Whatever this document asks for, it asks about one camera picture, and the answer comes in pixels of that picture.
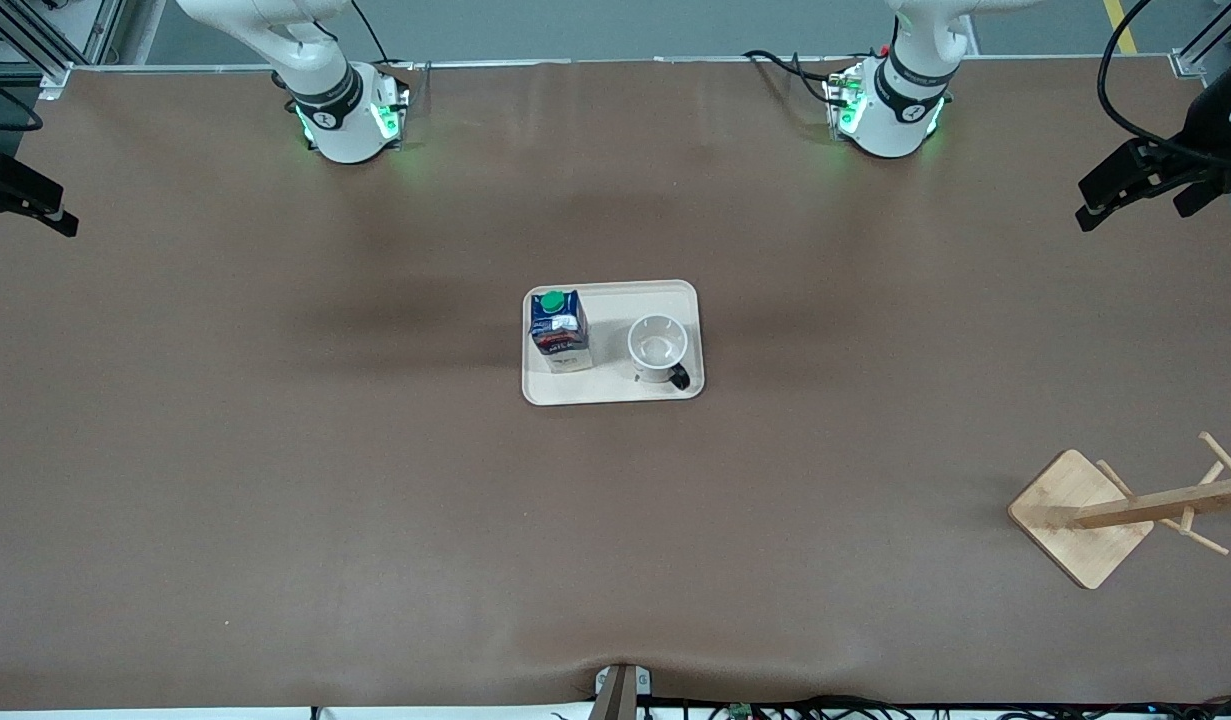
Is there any white smiley cup black handle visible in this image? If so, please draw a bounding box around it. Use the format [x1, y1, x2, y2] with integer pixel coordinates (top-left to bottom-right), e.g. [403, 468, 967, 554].
[627, 314, 692, 391]

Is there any blue milk carton green cap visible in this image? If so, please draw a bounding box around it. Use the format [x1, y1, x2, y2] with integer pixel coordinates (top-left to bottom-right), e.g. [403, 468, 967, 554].
[529, 290, 593, 374]

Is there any wooden cup rack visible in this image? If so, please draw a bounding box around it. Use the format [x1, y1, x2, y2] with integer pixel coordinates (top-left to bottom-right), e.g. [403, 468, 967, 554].
[1007, 431, 1231, 591]

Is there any brown table mat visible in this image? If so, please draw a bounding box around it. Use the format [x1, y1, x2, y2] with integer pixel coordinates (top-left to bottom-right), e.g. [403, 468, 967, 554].
[0, 56, 1231, 713]

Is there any beige plastic tray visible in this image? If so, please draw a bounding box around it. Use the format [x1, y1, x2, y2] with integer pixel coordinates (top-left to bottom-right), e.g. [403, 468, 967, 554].
[521, 279, 706, 407]

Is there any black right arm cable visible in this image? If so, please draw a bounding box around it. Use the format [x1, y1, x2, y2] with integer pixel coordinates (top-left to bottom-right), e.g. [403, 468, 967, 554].
[0, 68, 44, 133]

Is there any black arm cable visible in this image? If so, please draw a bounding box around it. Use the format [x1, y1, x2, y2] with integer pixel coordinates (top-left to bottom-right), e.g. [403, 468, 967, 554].
[0, 68, 44, 133]
[1096, 0, 1231, 169]

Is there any aluminium frame profile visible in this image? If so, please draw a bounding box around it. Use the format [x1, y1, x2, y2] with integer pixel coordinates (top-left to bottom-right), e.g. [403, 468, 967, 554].
[0, 0, 126, 101]
[1170, 0, 1231, 81]

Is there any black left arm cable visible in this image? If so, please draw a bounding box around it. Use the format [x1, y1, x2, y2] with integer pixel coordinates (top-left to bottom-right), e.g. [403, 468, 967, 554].
[1096, 0, 1231, 169]

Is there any black left base cable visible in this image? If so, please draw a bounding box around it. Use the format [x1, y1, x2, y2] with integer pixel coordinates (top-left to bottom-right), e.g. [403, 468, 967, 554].
[743, 50, 848, 103]

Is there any black base cable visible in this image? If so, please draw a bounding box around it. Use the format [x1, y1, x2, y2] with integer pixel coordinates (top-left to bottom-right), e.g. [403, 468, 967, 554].
[743, 50, 848, 103]
[350, 0, 432, 106]

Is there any black right base cable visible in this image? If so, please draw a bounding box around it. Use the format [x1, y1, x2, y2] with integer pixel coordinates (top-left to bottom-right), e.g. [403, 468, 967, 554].
[350, 0, 432, 106]

